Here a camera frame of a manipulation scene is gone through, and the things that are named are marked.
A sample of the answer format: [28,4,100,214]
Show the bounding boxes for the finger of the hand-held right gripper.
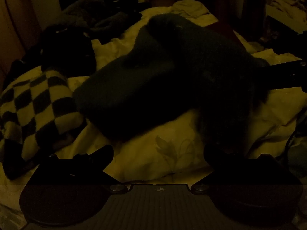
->
[273,32,307,56]
[258,61,307,90]

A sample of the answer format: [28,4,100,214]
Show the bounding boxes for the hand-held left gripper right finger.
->
[191,144,296,195]

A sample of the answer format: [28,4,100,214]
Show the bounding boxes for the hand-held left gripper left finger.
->
[26,145,128,194]

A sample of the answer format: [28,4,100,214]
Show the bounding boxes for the dark fuzzy garment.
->
[72,14,270,146]

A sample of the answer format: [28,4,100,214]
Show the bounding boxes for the pale cloth pile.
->
[266,0,307,20]

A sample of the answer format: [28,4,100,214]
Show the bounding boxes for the dark red cloth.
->
[207,21,238,44]

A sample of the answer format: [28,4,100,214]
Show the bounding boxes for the checkered fleece blanket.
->
[0,70,87,180]

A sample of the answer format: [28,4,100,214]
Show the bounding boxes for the crumpled white cloth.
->
[171,0,210,18]

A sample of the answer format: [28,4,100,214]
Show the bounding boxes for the black clothing pile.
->
[11,25,96,76]

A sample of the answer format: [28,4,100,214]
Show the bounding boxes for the dark grey clothing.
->
[61,0,143,35]

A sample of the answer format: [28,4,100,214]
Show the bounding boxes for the wooden wardrobe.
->
[0,0,42,84]

